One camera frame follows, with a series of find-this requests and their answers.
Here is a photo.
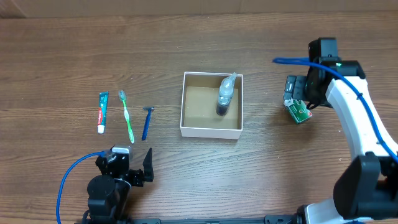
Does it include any green Dettol soap bar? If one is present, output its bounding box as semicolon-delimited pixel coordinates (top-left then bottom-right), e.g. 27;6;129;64
284;98;312;124

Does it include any clear bottle with dark liquid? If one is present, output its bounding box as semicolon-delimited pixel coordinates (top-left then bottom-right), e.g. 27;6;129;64
216;73;238;116

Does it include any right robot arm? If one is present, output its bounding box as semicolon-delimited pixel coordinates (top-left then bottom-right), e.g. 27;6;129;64
274;58;397;223

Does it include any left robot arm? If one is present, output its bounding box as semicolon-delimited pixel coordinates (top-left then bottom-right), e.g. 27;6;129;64
82;146;154;223

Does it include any blue disposable razor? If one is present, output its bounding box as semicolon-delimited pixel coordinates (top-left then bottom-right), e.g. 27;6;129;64
141;106;155;141

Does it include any white cardboard box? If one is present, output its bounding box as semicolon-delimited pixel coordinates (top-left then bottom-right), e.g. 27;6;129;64
180;72;243;140

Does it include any green white toothbrush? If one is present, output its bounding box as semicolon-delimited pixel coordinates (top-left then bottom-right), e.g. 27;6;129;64
119;90;134;144

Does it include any Colgate toothpaste tube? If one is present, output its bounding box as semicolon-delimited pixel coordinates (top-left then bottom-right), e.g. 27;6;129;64
97;91;109;134

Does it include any left blue cable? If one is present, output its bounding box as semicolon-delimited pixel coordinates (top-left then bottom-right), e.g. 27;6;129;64
55;151;106;224

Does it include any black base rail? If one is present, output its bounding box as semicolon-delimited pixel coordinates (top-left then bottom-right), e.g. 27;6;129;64
74;214;302;224

